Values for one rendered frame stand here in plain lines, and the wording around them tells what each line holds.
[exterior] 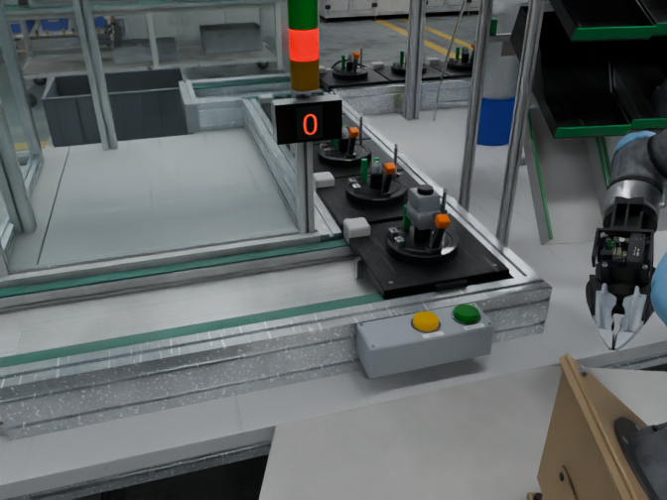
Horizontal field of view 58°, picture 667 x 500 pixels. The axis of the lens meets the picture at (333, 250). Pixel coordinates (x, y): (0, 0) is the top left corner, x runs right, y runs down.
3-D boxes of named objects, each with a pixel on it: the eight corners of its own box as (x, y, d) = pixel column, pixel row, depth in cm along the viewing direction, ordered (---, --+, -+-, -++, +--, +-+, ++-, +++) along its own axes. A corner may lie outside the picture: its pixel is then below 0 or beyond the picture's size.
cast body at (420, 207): (441, 227, 109) (444, 192, 106) (419, 230, 108) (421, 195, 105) (422, 208, 116) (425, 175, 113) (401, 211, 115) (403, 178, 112)
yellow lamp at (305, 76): (323, 89, 104) (322, 61, 101) (294, 92, 102) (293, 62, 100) (315, 82, 108) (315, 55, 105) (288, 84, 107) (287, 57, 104)
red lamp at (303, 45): (322, 60, 101) (322, 30, 99) (293, 62, 100) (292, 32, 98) (315, 54, 105) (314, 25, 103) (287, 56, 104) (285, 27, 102)
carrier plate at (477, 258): (508, 278, 108) (510, 268, 107) (383, 300, 102) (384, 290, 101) (450, 220, 128) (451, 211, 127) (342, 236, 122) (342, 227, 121)
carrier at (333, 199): (447, 217, 129) (452, 164, 123) (340, 233, 124) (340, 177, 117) (404, 177, 149) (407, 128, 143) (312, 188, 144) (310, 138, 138)
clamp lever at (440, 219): (441, 249, 108) (451, 220, 102) (430, 251, 107) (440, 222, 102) (433, 234, 110) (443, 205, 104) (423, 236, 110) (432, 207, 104)
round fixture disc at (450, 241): (471, 259, 110) (472, 250, 109) (400, 271, 107) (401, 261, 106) (439, 226, 122) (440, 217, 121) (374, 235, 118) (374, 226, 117)
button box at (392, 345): (491, 354, 97) (496, 324, 94) (369, 380, 92) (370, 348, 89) (470, 329, 103) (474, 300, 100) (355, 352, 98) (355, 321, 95)
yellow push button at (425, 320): (442, 333, 94) (443, 322, 93) (418, 337, 93) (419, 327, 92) (431, 318, 97) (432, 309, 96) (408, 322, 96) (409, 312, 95)
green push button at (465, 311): (482, 325, 96) (483, 315, 95) (460, 329, 95) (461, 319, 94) (470, 312, 99) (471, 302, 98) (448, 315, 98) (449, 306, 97)
